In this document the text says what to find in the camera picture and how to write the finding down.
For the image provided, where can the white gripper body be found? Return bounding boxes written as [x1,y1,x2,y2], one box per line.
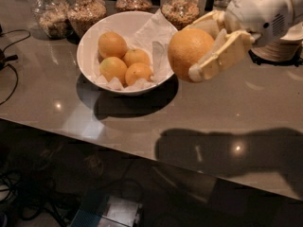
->
[224,0,295,46]

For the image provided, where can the white paper liner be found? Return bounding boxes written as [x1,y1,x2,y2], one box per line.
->
[93,11,176,95]

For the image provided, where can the orange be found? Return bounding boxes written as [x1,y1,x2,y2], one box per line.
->
[99,57,128,84]
[122,48,151,66]
[168,28,214,82]
[98,31,128,59]
[125,62,153,86]

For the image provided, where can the black tray under plates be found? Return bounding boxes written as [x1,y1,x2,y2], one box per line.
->
[248,50,302,67]

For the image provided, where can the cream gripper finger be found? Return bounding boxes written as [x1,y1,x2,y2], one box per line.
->
[184,10,226,39]
[188,29,255,82]

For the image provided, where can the metal box on floor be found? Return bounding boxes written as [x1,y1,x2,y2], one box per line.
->
[69,195,143,227]

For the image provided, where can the glass cereal jar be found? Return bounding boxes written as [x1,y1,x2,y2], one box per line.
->
[161,0,200,30]
[31,0,73,39]
[116,0,152,12]
[67,0,107,38]

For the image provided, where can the glass cereal jar far left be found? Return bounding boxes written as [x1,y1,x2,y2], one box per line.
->
[31,0,73,39]

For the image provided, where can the black cable on table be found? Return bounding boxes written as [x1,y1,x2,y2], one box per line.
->
[0,29,32,107]

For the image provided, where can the stack of white plates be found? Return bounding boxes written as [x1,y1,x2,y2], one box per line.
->
[252,23,303,62]

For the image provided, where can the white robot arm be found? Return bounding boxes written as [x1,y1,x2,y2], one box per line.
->
[187,0,303,82]

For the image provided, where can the white ceramic bowl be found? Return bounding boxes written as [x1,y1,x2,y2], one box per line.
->
[77,10,177,96]

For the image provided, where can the orange bottom front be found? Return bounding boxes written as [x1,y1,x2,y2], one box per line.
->
[125,62,153,86]

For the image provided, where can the black floor cables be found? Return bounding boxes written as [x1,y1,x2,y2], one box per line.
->
[0,168,80,227]

